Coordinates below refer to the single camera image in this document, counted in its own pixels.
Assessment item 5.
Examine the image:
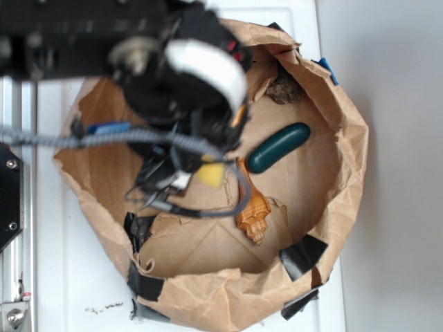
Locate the dark green sponge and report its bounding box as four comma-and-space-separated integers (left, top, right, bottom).
246, 122, 311, 174

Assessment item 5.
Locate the blue tape strip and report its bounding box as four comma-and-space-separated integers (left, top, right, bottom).
314, 57, 339, 86

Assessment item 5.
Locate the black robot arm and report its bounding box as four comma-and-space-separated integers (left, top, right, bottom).
1, 1, 252, 218

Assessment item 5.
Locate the yellow sponge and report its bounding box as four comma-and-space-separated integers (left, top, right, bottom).
197, 163, 225, 189

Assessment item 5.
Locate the braided grey cable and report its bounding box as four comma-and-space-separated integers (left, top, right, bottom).
0, 124, 253, 219

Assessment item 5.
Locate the brown paper bag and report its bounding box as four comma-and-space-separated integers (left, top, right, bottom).
52, 17, 370, 332

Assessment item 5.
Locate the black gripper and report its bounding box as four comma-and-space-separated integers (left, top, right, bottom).
127, 104, 248, 208

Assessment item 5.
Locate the orange conch shell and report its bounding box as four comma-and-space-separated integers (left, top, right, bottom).
235, 157, 271, 246

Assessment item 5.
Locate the aluminium rail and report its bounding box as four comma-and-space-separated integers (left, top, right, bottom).
0, 76, 39, 332

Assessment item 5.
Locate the black octagonal mount plate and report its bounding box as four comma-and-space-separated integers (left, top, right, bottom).
0, 142, 24, 252

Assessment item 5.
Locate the brown rock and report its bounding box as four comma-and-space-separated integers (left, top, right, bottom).
266, 76, 302, 104

